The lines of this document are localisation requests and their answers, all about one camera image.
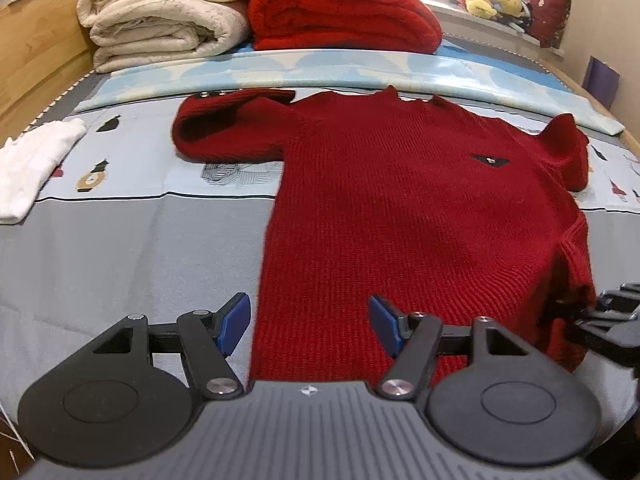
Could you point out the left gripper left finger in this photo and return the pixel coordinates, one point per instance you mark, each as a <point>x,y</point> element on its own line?
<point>135,389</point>

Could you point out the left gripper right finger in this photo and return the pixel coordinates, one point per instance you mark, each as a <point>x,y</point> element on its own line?
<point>484,390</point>

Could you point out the dark red knit sweater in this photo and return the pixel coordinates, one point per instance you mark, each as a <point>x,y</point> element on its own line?
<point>423,203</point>

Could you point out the grey printed bed sheet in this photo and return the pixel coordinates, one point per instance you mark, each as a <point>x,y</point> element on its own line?
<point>127,225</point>

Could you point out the purple box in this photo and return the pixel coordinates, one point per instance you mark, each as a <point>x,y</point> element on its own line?
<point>601,81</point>

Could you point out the white folded garment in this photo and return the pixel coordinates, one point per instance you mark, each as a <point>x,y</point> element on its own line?
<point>28,161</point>

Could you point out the dark red cushion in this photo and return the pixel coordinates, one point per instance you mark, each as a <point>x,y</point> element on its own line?
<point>549,19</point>

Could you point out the yellow plush toys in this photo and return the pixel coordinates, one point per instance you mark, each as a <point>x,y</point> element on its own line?
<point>512,13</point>

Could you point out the wooden headboard shelf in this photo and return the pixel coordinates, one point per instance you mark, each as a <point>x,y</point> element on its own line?
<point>44,51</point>

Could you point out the light blue patterned blanket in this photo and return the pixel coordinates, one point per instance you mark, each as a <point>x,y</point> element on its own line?
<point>347,69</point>

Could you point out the folded cream quilt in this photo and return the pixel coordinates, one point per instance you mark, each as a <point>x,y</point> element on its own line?
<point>130,33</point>

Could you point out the folded red blanket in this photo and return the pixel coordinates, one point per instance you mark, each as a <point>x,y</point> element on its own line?
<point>392,25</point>

